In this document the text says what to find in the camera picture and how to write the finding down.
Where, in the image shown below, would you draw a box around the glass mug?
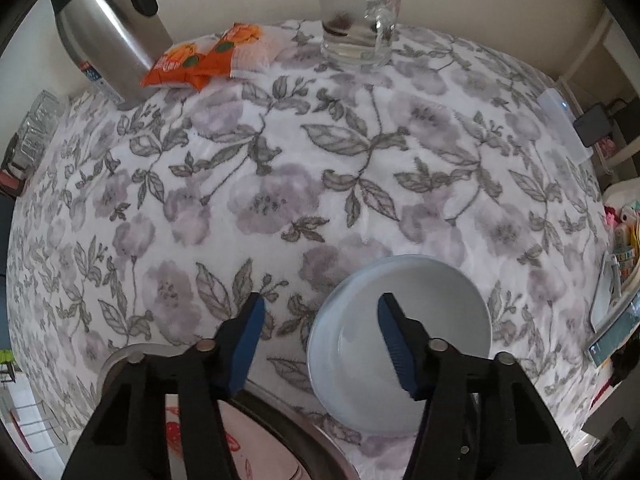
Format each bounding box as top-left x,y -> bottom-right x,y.
319,0 -> 405,70

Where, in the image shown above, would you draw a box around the pink board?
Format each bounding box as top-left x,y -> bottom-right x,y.
0,170 -> 26,199

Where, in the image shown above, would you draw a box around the strawberry print bowl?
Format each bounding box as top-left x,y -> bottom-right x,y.
165,392 -> 312,480

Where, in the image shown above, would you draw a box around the grey floral tablecloth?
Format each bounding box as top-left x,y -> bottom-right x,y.
5,19 -> 622,480

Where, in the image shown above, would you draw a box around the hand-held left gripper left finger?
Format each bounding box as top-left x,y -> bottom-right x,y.
60,292 -> 266,480

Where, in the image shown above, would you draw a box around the small white floral bowl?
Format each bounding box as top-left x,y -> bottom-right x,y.
306,255 -> 493,435

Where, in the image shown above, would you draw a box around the white carved furniture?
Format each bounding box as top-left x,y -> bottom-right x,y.
600,175 -> 640,211

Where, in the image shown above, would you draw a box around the phone stand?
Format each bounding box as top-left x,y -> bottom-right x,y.
590,252 -> 624,334

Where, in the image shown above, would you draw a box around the small colourful toys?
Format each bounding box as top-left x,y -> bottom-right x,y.
602,200 -> 640,282

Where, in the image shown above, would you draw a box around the white power strip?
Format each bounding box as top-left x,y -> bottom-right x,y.
540,88 -> 592,162

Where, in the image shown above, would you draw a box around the smartphone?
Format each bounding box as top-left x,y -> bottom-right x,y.
589,290 -> 640,367

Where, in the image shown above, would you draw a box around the stainless steel thermos jug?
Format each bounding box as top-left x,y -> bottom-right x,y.
47,0 -> 175,111

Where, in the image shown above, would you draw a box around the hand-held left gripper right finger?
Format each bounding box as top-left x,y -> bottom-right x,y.
376,292 -> 584,480

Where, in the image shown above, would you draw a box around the wire rack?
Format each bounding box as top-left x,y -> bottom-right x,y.
0,390 -> 72,454

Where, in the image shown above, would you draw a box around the stainless steel basin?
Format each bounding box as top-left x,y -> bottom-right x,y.
97,342 -> 359,480

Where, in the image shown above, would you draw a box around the black charger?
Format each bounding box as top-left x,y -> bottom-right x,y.
574,104 -> 614,147

